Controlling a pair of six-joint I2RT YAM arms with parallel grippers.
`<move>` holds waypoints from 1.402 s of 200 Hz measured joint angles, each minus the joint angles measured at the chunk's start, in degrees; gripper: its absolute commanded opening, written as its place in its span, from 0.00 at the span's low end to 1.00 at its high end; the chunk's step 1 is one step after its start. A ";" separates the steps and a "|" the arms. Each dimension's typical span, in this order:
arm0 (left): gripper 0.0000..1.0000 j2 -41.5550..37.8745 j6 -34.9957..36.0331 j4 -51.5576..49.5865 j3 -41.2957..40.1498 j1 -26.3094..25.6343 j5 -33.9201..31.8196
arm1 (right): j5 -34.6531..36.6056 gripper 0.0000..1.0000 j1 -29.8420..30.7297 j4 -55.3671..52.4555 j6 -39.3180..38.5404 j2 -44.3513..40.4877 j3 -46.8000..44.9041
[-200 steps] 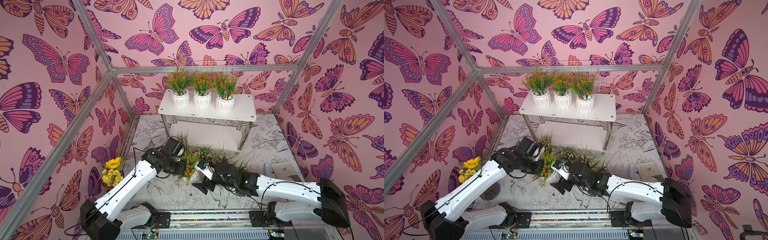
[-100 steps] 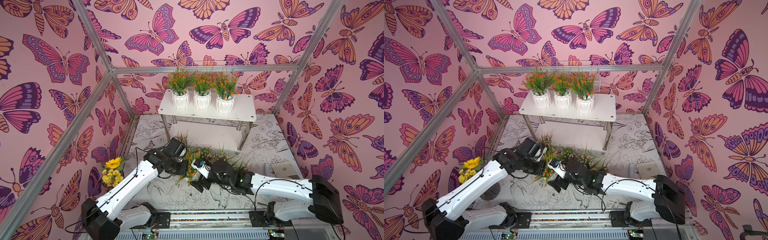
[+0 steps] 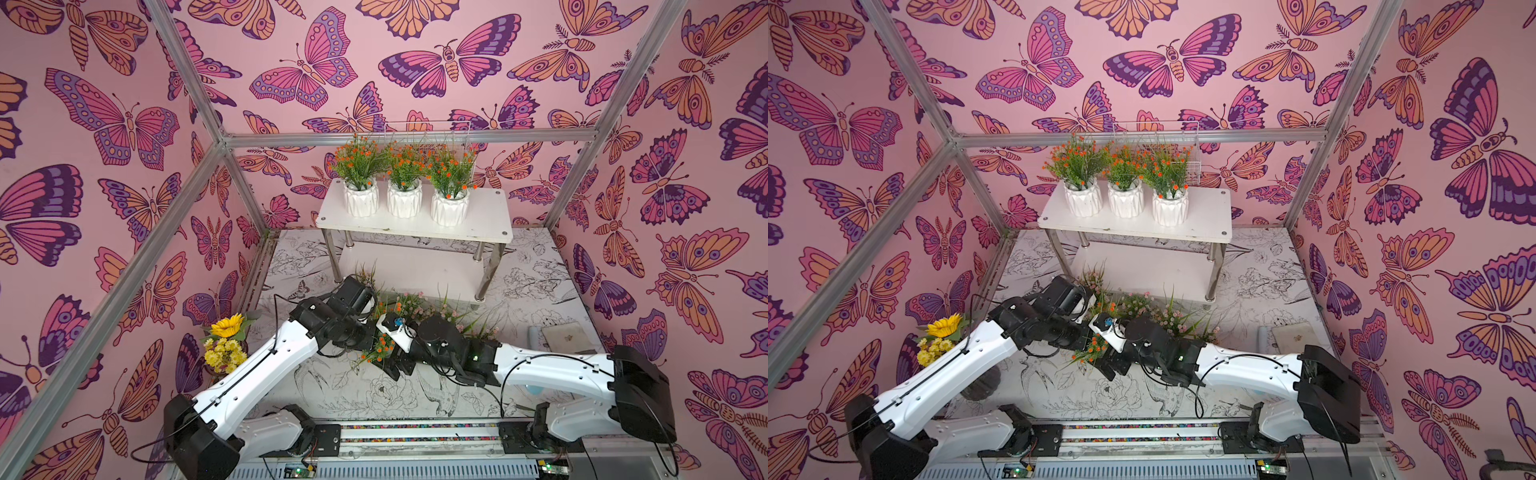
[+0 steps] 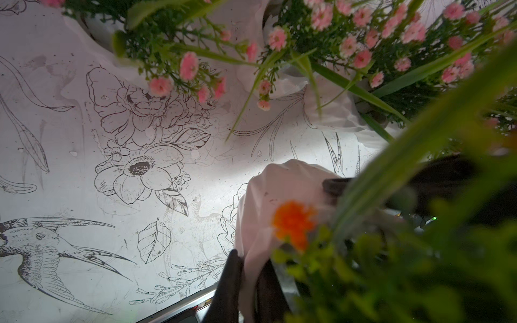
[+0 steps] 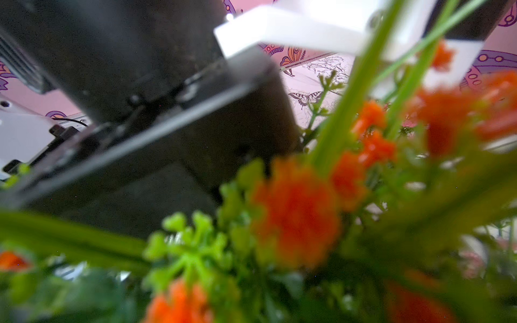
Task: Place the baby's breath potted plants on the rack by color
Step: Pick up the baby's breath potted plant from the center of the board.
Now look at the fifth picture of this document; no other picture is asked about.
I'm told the orange potted plant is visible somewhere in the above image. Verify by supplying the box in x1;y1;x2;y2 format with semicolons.
1;1;516;322

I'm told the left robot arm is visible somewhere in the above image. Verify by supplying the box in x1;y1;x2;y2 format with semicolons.
1;1;300;238

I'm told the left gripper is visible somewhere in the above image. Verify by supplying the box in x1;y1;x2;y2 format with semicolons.
1;48;300;238

